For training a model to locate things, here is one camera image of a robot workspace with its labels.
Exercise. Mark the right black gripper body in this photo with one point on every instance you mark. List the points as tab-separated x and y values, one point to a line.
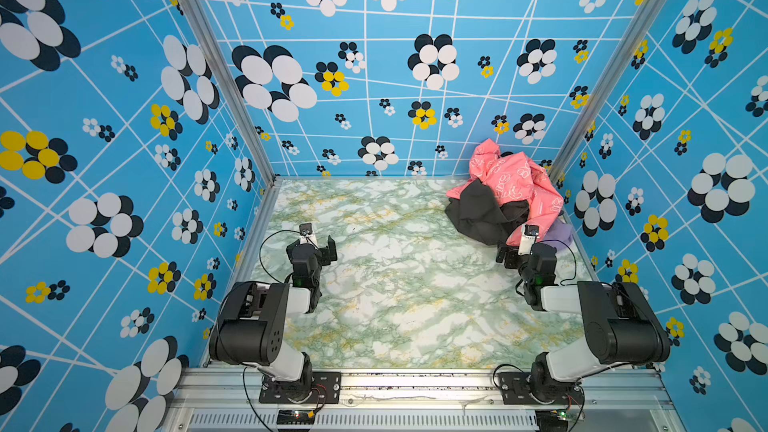
512	256

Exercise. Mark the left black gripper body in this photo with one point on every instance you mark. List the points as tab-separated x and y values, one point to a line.
325	252

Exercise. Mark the purple cloth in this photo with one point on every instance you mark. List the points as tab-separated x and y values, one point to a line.
559	235

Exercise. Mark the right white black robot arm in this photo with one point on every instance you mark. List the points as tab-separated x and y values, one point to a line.
619	326

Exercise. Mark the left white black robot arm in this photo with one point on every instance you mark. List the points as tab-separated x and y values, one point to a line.
249	330

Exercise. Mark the black cloth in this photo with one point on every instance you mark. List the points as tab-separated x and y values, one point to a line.
478	215

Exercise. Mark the pink patterned cloth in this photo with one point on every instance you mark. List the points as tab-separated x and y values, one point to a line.
514	177

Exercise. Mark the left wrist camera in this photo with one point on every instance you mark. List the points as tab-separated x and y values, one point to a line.
307	235

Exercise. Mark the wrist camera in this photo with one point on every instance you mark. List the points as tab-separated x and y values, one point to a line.
529	236
307	235

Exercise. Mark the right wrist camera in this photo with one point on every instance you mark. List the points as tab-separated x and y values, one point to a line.
529	236

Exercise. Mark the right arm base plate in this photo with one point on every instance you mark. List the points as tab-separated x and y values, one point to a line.
518	388

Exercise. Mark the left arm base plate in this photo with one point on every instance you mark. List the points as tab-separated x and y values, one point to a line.
322	388

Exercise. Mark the aluminium front rail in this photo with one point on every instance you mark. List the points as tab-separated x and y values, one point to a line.
223	399

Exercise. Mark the left corner aluminium post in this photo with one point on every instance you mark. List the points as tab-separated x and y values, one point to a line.
203	32

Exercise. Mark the corner aluminium post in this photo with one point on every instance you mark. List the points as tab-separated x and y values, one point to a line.
634	34
203	32

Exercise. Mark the right corner aluminium post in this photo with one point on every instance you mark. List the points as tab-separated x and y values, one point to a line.
634	34

